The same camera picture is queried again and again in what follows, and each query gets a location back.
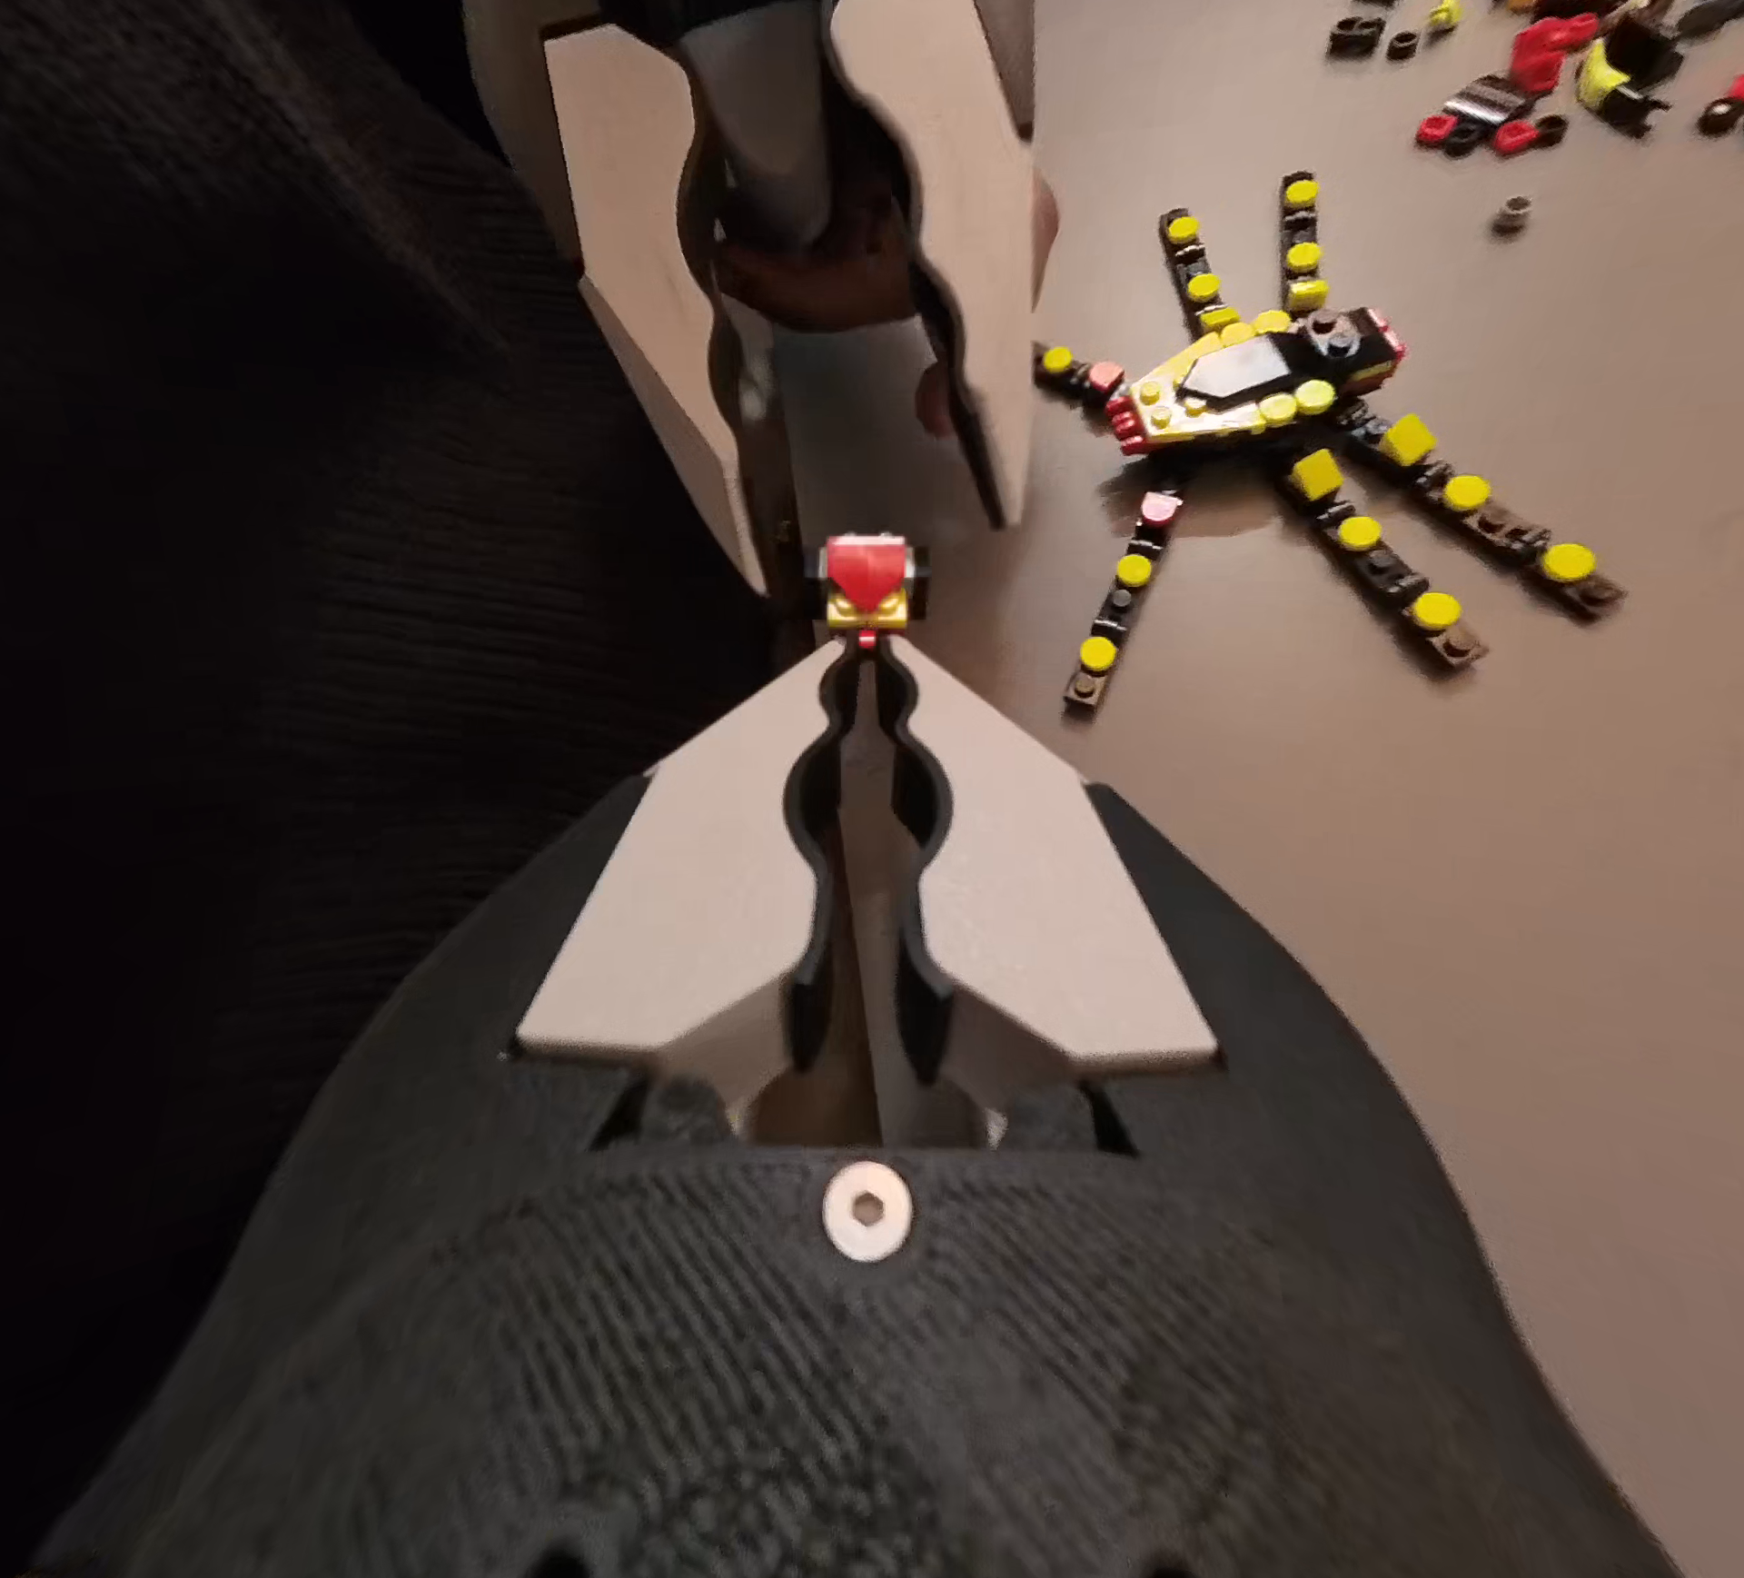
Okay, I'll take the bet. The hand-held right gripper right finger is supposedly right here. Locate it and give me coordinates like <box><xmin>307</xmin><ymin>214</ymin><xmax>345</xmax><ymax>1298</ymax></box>
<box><xmin>865</xmin><ymin>642</ymin><xmax>1221</xmax><ymax>1121</ymax></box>

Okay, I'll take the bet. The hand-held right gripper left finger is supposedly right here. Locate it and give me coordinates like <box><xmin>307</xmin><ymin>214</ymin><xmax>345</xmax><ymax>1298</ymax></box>
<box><xmin>515</xmin><ymin>642</ymin><xmax>865</xmax><ymax>1128</ymax></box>

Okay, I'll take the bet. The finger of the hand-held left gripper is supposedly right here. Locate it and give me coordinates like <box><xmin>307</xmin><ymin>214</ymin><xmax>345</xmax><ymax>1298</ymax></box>
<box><xmin>826</xmin><ymin>0</ymin><xmax>1057</xmax><ymax>532</ymax></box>
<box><xmin>456</xmin><ymin>0</ymin><xmax>791</xmax><ymax>602</ymax></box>

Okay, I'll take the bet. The yellow black lego spider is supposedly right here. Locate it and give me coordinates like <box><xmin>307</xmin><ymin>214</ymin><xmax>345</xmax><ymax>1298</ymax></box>
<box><xmin>1031</xmin><ymin>167</ymin><xmax>1630</xmax><ymax>721</ymax></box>

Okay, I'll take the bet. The red yellow lego spider head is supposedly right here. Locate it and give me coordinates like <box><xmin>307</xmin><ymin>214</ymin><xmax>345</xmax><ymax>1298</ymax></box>
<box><xmin>817</xmin><ymin>529</ymin><xmax>934</xmax><ymax>653</ymax></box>

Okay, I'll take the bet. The person's left hand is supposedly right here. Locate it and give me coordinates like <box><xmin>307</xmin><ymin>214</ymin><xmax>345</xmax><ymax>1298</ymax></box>
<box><xmin>716</xmin><ymin>195</ymin><xmax>927</xmax><ymax>333</ymax></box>

